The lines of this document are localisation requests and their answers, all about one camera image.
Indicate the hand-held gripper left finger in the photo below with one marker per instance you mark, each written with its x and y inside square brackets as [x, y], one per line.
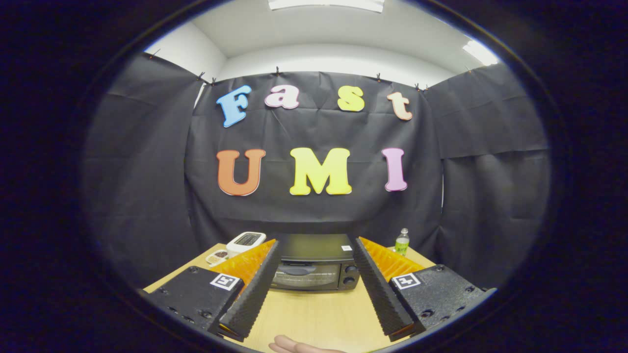
[255, 291]

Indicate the small ceiling light panel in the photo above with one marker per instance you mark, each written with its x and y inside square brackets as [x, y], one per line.
[481, 53]

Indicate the long ceiling light panel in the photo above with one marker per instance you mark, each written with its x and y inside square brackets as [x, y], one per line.
[326, 4]

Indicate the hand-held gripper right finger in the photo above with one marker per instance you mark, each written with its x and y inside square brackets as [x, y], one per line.
[380, 291]

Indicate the white pop-up toaster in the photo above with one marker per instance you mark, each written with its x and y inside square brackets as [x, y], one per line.
[235, 247]

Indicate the green label plastic bottle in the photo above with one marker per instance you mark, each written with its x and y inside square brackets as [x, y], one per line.
[402, 245]

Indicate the black toaster oven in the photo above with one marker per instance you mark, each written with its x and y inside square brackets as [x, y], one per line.
[314, 247]

